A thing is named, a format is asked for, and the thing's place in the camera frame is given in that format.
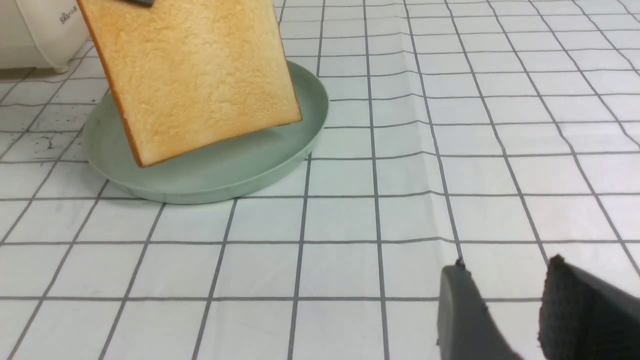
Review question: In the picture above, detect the toasted bread slice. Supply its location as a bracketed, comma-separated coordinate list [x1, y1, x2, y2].
[78, 0, 303, 167]

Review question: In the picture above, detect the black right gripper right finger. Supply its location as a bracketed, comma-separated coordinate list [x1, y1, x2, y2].
[538, 255, 640, 360]

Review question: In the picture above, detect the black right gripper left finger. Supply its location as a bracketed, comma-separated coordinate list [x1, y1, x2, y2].
[437, 259, 522, 360]

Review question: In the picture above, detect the cream two-slot toaster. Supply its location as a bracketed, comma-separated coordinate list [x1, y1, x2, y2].
[0, 0, 90, 74]

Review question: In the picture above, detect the white grid tablecloth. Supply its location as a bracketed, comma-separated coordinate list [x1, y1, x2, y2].
[1, 0, 639, 360]

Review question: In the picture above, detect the light green plate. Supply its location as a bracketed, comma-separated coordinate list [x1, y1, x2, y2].
[82, 61, 330, 205]

